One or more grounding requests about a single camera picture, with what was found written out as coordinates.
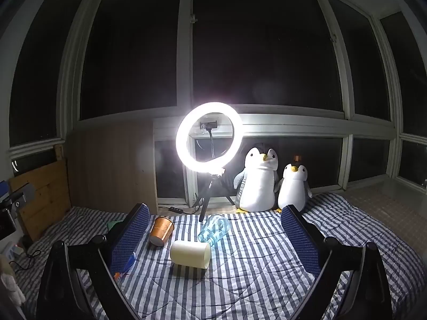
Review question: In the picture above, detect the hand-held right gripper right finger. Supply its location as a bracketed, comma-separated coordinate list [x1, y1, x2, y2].
[280, 205, 393, 320]

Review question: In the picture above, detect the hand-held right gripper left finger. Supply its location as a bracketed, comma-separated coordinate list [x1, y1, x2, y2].
[36, 203, 150, 320]

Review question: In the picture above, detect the cream plastic cup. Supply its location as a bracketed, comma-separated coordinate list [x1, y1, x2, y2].
[170, 239, 211, 269]

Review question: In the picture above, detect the copper metal cup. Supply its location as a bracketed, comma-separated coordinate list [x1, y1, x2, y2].
[149, 217, 175, 247]

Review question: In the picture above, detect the dark green cloth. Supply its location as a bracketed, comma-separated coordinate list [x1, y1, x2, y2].
[106, 219, 129, 237]

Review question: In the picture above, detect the small penguin plush toy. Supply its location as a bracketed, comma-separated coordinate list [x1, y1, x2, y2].
[277, 163, 313, 212]

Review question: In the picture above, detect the black power strip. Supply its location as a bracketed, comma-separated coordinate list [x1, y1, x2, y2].
[158, 206, 201, 215]

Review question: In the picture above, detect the large penguin plush toy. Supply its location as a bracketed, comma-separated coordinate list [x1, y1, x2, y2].
[233, 147, 280, 213]

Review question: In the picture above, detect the light wooden panel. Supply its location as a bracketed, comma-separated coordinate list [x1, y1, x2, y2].
[65, 119, 159, 214]

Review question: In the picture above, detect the striped bed blanket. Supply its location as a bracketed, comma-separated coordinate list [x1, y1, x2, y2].
[13, 193, 427, 320]

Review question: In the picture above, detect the clear blue glass mug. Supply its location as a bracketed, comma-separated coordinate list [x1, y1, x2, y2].
[197, 215, 231, 242]

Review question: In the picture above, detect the wooden headboard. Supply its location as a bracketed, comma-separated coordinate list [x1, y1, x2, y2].
[7, 144, 73, 242]

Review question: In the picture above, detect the white power strip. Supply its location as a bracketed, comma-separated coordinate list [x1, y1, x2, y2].
[0, 243, 25, 261]

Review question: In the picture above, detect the ring light on tripod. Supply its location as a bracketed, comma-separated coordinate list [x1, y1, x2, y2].
[175, 102, 245, 223]

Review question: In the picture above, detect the white window frame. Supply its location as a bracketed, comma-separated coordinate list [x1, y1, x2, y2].
[7, 0, 427, 207]

